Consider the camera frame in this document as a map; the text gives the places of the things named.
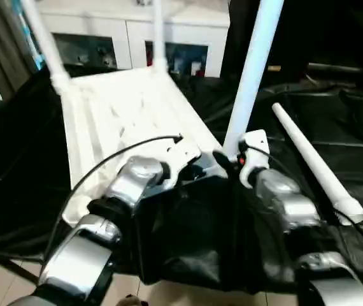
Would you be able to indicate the white plastic table top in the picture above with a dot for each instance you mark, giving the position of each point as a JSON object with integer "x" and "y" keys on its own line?
{"x": 130, "y": 108}

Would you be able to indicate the white plastic table leg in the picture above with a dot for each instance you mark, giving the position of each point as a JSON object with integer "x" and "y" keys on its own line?
{"x": 159, "y": 35}
{"x": 255, "y": 70}
{"x": 46, "y": 44}
{"x": 318, "y": 166}

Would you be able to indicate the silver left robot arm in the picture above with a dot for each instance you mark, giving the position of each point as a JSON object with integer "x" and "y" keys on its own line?
{"x": 130, "y": 178}

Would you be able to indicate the small orange label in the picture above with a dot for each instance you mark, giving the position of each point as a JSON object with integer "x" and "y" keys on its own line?
{"x": 274, "y": 68}

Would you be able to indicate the white glass-door cabinet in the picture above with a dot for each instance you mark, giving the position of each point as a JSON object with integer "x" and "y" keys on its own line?
{"x": 118, "y": 25}

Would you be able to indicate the black table mat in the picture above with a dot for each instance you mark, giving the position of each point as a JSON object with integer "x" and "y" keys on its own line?
{"x": 16, "y": 159}

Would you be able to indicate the teal plastic object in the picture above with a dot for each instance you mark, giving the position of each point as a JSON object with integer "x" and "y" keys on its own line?
{"x": 32, "y": 38}

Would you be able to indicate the grey curtain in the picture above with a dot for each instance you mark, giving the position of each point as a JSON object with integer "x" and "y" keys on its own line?
{"x": 0, "y": 51}

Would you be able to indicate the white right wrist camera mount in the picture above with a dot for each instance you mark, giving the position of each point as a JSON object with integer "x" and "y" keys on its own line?
{"x": 255, "y": 143}

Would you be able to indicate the black metal table frame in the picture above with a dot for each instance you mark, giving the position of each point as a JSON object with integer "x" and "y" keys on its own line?
{"x": 9, "y": 269}

